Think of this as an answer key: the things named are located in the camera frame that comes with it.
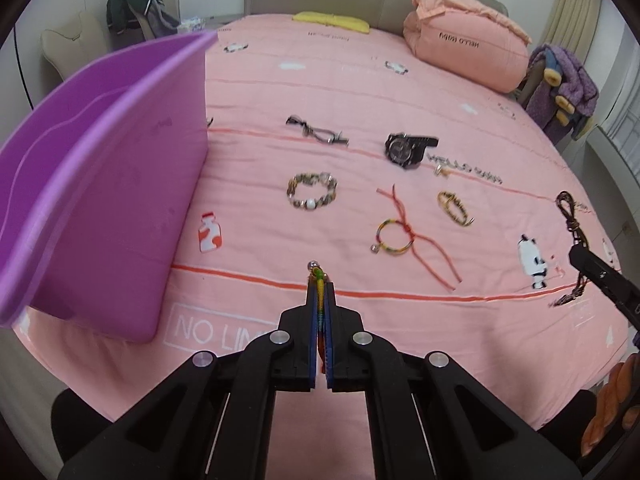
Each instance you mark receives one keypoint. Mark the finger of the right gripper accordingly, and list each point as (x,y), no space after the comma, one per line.
(623,293)

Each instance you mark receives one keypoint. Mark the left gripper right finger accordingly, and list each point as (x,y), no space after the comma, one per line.
(356,360)

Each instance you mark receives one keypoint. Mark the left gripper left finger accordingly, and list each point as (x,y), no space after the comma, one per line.
(286,358)

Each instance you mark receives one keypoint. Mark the right hand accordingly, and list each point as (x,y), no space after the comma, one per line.
(609,400)

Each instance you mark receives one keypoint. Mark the pink bedspread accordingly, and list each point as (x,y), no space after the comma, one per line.
(472,264)

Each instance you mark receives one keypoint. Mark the small silver gold charm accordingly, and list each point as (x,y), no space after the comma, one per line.
(441,171)

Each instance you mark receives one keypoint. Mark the purple robe on rack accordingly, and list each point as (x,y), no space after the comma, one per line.
(558,93)

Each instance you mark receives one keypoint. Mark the black digital wristwatch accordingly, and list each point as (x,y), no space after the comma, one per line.
(408,151)

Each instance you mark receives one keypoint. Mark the purple plastic bin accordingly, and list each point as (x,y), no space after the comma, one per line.
(96,184)

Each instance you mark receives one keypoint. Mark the pink folded quilt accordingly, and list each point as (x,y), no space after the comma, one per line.
(469,39)

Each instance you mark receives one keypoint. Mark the yellow pillow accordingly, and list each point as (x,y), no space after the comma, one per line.
(333,20)

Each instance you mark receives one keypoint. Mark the beige lounge chair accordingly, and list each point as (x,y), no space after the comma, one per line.
(74,45)

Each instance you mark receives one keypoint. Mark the dark jacket on chair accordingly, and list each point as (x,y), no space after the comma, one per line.
(151,17)

